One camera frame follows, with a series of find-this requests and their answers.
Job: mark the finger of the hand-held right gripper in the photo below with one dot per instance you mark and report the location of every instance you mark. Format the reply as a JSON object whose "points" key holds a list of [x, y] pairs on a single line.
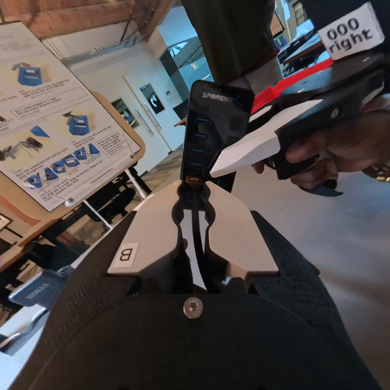
{"points": [[253, 143], [259, 115]]}

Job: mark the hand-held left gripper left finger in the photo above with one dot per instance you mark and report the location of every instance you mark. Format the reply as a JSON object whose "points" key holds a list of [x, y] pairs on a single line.
{"points": [[146, 231]]}

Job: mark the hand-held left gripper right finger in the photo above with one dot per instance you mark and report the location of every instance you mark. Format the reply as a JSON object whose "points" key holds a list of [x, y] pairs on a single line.
{"points": [[237, 237]]}

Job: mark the black usb hub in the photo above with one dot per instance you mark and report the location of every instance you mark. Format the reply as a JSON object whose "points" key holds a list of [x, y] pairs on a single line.
{"points": [[213, 106]]}

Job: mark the person's right hand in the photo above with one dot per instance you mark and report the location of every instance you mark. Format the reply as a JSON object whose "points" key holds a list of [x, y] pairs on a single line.
{"points": [[350, 143]]}

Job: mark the white board stand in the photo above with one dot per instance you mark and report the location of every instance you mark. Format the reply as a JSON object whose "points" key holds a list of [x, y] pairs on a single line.
{"points": [[97, 214]]}

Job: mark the gold wrist watch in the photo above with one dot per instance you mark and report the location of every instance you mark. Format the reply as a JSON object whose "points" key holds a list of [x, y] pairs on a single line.
{"points": [[377, 172]]}

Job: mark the glass door with handset icon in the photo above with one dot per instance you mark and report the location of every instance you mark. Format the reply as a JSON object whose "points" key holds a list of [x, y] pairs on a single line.
{"points": [[154, 103]]}

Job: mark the grey charger case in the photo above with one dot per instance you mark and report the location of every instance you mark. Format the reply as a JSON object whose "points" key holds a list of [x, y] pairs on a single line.
{"points": [[39, 289]]}

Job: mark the brown backing board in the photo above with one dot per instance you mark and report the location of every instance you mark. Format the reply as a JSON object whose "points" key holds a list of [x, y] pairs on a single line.
{"points": [[15, 210]]}

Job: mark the instruction poster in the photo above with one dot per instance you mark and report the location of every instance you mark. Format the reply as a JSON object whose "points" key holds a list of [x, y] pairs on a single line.
{"points": [[61, 122]]}

